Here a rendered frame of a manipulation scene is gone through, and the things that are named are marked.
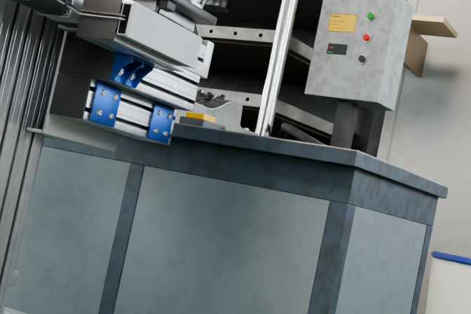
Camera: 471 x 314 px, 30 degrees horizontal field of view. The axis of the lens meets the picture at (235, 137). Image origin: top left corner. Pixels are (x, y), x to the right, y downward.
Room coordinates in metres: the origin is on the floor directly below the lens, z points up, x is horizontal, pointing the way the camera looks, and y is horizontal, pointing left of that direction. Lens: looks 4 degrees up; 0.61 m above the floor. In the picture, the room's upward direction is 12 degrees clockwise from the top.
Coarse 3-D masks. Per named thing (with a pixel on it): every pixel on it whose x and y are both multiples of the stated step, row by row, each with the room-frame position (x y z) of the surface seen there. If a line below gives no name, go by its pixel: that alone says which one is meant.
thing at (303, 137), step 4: (292, 128) 2.96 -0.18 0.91; (296, 128) 2.95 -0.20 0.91; (292, 132) 2.94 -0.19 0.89; (296, 132) 2.92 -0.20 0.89; (300, 132) 2.90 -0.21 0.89; (304, 132) 2.90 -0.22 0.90; (296, 136) 2.91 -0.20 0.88; (300, 136) 2.89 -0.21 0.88; (304, 136) 2.86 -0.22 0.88; (308, 136) 2.85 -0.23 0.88; (300, 140) 2.90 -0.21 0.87; (304, 140) 2.86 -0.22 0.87; (308, 140) 2.83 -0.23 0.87; (312, 140) 2.81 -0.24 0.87; (316, 140) 2.80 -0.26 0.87; (324, 144) 2.75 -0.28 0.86
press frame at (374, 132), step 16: (304, 32) 4.12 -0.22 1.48; (208, 80) 4.38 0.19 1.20; (224, 80) 4.33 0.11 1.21; (240, 80) 4.28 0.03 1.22; (256, 80) 4.23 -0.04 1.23; (288, 96) 4.13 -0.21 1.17; (304, 96) 4.08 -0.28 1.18; (320, 112) 4.03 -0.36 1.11; (368, 112) 3.84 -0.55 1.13; (384, 112) 3.91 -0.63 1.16; (368, 128) 3.83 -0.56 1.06; (352, 144) 3.86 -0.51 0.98; (368, 144) 3.82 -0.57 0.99
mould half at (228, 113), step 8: (208, 104) 2.71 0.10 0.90; (216, 104) 2.70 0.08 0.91; (224, 104) 2.70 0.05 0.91; (232, 104) 2.74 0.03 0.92; (240, 104) 2.78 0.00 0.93; (184, 112) 2.54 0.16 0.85; (200, 112) 2.60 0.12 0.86; (208, 112) 2.64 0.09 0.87; (216, 112) 2.67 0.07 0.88; (224, 112) 2.71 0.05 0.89; (232, 112) 2.74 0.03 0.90; (240, 112) 2.78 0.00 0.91; (176, 120) 2.51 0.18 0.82; (216, 120) 2.68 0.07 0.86; (224, 120) 2.72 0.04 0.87; (232, 120) 2.75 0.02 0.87; (240, 120) 2.79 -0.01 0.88; (232, 128) 2.76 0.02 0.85; (240, 128) 2.80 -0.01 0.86
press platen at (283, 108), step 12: (216, 96) 3.38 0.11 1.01; (228, 96) 3.35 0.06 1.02; (240, 96) 3.32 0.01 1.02; (252, 96) 3.29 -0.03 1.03; (276, 108) 3.31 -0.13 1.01; (288, 108) 3.39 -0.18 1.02; (300, 120) 3.48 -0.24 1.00; (312, 120) 3.57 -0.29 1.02; (324, 120) 3.65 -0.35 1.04; (324, 132) 3.70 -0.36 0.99
